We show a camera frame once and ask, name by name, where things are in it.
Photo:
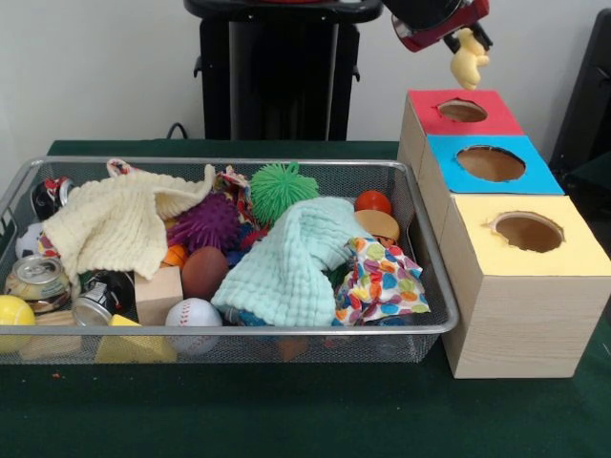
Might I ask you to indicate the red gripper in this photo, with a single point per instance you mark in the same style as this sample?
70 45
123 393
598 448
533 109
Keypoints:
425 40

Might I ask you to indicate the yellow plush duck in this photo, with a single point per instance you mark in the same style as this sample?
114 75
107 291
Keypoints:
468 62

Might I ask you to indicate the colourful dotted cloth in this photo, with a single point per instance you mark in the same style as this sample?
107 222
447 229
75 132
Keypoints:
379 286

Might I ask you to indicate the mint green waffle cloth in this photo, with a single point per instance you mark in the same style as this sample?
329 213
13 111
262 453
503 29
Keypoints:
281 272

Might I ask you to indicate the crushed red black can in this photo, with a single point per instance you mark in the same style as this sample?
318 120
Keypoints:
102 296

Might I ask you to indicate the wooden box with three holes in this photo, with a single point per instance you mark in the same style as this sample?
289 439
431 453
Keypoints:
525 324

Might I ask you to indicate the silver mesh bin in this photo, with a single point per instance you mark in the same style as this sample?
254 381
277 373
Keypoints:
334 346

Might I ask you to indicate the black upright panel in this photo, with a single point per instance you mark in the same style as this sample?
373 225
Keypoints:
587 95

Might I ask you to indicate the dark green table cloth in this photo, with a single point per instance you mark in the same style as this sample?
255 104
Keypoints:
286 410
592 181

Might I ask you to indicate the green puffer ball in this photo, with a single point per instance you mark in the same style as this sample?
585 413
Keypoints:
281 188

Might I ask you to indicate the purple spiky ball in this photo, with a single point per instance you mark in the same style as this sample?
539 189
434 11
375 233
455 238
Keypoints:
210 222

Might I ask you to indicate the brown toy football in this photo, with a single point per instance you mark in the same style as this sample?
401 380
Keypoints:
205 272

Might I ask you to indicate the white baseball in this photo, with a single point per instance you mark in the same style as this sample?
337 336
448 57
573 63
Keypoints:
193 312

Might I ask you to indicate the cream waffle cloth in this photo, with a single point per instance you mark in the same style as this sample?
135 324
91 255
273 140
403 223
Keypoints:
110 224

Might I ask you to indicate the yellow ball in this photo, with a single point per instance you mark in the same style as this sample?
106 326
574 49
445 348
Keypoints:
14 310

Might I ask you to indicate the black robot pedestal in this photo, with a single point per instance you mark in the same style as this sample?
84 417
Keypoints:
267 95

